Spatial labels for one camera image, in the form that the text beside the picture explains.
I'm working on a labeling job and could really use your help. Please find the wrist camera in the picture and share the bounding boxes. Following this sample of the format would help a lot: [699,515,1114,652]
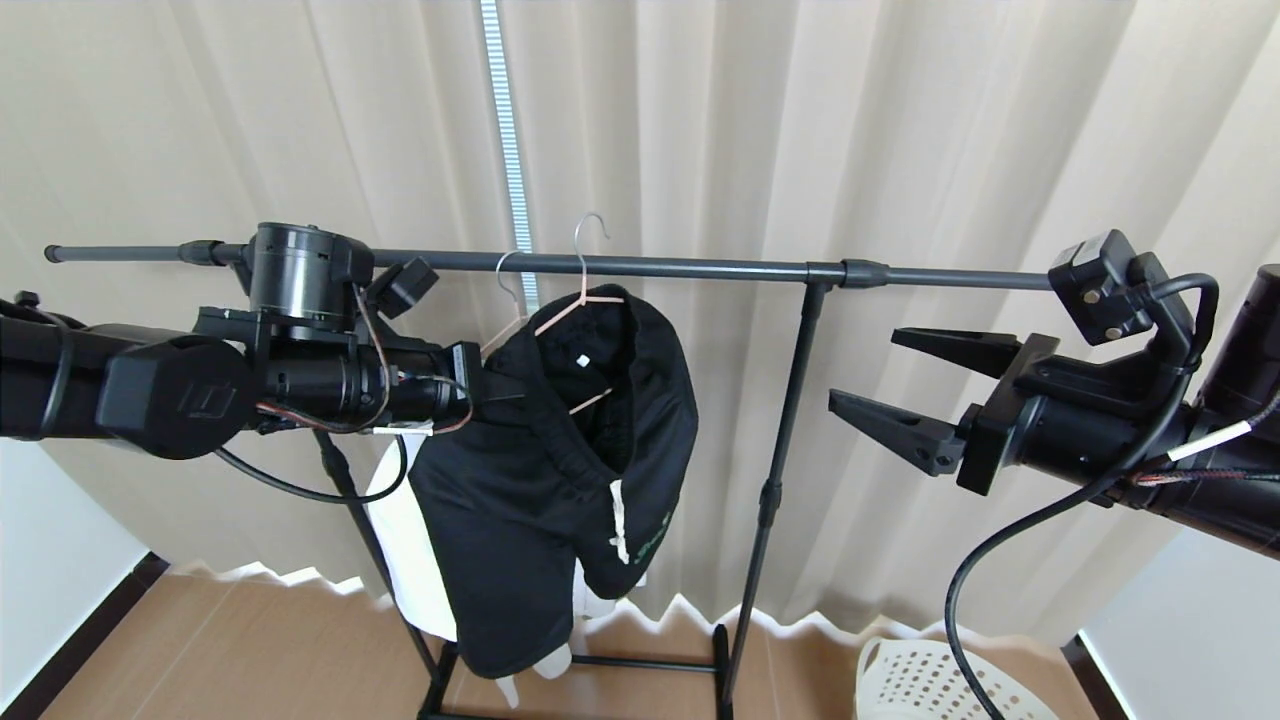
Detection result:
[373,257,441,323]
[1015,230,1198,421]

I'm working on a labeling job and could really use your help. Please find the white printed t-shirt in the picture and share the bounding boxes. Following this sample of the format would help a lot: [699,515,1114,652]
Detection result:
[365,440,653,711]

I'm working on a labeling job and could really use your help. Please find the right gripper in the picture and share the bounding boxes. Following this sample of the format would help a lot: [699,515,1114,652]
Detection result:
[827,326,1166,498]

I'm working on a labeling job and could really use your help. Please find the black clothes rack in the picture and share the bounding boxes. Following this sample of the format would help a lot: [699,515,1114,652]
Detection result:
[45,240,1058,720]

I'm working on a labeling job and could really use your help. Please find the black cable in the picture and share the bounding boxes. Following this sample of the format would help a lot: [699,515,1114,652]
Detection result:
[213,430,411,506]
[943,272,1223,720]

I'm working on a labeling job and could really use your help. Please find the black garment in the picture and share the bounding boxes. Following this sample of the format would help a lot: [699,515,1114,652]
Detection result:
[408,284,701,681]

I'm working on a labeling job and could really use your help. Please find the beige curtain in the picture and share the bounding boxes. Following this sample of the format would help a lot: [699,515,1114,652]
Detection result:
[0,0,1280,651]

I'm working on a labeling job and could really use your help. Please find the pink clothes hanger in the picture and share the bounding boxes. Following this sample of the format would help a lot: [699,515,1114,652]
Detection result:
[480,250,533,363]
[533,212,628,417]

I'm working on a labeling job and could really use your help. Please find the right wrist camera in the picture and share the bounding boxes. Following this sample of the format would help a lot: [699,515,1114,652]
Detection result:
[1015,230,1198,421]

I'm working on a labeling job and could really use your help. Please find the white laundry basket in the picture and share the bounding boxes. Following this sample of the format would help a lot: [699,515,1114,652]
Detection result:
[855,637,1061,720]

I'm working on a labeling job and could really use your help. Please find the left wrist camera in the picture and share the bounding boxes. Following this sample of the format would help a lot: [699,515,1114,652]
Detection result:
[373,257,441,323]

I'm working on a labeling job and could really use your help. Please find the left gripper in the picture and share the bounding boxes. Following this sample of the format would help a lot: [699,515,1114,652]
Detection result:
[380,340,488,433]

